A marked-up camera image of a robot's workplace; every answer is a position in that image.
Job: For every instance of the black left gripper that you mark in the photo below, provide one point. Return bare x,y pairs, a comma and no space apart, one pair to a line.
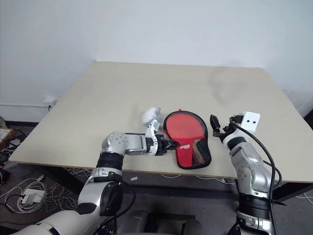
162,145

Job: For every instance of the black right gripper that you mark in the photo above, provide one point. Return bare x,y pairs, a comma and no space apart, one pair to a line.
226,130

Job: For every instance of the red black-edged paddle case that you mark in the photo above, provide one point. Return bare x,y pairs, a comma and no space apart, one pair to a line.
185,153

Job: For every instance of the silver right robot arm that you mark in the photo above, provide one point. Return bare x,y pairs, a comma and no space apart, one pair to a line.
254,169

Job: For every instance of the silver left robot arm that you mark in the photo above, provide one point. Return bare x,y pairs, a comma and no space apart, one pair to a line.
133,145

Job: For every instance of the red table tennis paddle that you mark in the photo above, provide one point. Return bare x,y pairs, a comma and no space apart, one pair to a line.
184,126

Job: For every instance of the white crumpled cloth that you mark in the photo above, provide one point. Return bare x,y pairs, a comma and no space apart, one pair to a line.
149,115

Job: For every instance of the small white floor tag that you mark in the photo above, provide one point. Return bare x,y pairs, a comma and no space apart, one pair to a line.
134,179

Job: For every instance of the white power adapter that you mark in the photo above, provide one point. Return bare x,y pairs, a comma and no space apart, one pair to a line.
33,195

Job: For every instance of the brown cardboard box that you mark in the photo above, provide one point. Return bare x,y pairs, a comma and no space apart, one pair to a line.
5,134

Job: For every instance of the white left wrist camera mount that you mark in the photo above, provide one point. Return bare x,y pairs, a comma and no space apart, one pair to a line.
151,127

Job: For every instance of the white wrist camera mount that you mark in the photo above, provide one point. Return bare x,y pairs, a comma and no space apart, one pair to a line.
151,127
251,121

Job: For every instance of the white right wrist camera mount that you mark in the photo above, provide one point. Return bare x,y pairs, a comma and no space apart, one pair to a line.
251,121

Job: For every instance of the dark table frame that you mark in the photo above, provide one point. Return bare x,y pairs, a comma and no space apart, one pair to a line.
61,173

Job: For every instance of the white wall socket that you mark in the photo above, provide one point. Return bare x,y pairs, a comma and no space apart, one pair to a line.
50,101

